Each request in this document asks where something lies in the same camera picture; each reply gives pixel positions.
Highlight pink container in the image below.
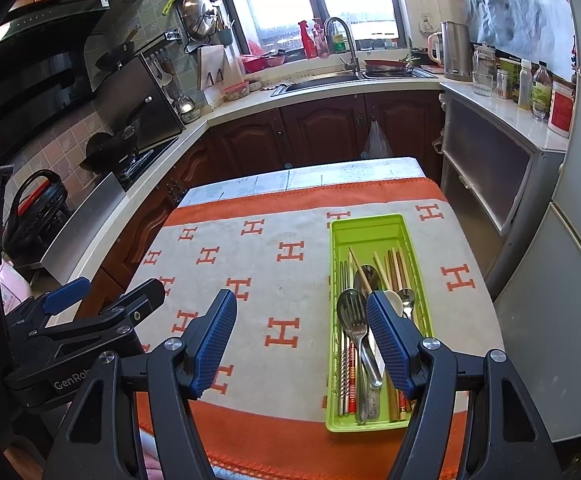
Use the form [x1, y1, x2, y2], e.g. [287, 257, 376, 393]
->
[0, 260, 34, 316]

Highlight steel splash panel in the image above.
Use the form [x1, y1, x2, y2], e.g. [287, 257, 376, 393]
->
[83, 55, 186, 161]

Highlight red label container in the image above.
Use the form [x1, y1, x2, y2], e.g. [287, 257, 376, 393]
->
[548, 80, 576, 138]

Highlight small steel spoon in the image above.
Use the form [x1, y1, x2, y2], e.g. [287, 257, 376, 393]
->
[399, 287, 416, 321]

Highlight gas stove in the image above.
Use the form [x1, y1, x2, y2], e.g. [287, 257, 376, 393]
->
[113, 135, 184, 193]

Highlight green plastic utensil tray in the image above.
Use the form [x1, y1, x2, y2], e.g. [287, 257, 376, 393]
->
[325, 213, 436, 433]

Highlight hanging plastic bag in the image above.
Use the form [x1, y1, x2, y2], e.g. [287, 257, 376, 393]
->
[361, 119, 394, 159]

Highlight steel ladle spoon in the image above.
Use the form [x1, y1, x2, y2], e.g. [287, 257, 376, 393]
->
[337, 288, 371, 423]

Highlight black range hood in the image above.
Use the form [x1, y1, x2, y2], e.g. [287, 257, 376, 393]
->
[0, 0, 124, 171]

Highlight clear food container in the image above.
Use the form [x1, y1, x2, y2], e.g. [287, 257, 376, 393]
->
[223, 81, 250, 102]

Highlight orange patterned table cloth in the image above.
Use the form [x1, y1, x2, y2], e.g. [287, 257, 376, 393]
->
[123, 175, 506, 480]

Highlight red plastic basin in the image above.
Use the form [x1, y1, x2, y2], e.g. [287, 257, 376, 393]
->
[240, 52, 286, 75]

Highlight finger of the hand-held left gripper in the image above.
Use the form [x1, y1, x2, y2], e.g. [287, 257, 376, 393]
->
[4, 276, 92, 334]
[30, 278, 166, 361]

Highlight hanging steel pan lid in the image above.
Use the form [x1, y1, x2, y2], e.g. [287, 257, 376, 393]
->
[180, 0, 218, 41]

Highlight glass pitcher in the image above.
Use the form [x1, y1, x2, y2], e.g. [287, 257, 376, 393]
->
[471, 44, 499, 97]

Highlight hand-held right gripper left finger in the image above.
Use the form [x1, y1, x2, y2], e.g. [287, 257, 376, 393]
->
[43, 289, 238, 480]

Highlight steel sink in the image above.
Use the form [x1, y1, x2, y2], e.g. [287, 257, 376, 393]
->
[270, 72, 364, 98]

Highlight silver wall poster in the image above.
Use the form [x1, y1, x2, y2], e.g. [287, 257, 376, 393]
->
[458, 0, 576, 81]

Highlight white cutting board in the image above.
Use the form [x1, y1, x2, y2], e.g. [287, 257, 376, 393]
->
[198, 44, 228, 92]

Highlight black hanging wok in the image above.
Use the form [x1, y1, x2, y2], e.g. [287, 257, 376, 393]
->
[93, 25, 144, 73]

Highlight wooden chopsticks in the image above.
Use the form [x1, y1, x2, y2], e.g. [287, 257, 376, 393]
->
[351, 292, 387, 390]

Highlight steel electric kettle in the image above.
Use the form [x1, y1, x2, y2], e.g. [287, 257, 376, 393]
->
[439, 21, 474, 82]

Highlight red spray bottle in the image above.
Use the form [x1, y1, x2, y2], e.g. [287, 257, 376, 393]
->
[299, 20, 319, 60]

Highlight red pan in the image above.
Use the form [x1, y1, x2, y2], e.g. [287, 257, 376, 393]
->
[363, 57, 414, 78]

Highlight large steel spoon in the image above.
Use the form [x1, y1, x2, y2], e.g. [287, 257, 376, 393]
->
[359, 264, 386, 306]

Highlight glass jar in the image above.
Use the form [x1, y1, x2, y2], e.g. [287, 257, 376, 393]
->
[495, 67, 514, 101]

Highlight dark wooden base cabinets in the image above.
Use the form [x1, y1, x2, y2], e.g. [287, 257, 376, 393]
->
[88, 87, 446, 321]

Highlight pink kettle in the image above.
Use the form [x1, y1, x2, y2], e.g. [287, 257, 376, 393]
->
[427, 31, 445, 67]

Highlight clear bottle with green label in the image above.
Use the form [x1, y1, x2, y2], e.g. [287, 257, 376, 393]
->
[531, 62, 554, 122]

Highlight white ceramic spoon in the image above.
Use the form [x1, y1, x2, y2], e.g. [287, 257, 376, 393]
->
[383, 290, 404, 318]

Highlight pink soap bottle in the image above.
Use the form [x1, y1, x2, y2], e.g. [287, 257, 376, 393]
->
[315, 19, 331, 58]

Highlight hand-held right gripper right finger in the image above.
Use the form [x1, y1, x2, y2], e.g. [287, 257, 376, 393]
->
[367, 289, 557, 480]

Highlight black frying pan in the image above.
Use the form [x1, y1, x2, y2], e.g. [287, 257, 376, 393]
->
[78, 95, 154, 173]

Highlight grey refrigerator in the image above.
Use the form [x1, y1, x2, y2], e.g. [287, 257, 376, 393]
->
[491, 0, 581, 461]

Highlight white kitchen countertop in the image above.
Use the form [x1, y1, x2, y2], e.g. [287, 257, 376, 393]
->
[0, 67, 571, 281]

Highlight steel stove guard plate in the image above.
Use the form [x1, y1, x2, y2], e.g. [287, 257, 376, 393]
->
[38, 172, 126, 281]

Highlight metal chopstick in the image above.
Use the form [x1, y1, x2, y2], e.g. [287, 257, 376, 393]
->
[338, 260, 345, 417]
[343, 260, 351, 417]

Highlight steel faucet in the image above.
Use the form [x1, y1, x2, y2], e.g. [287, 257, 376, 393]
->
[323, 16, 362, 75]

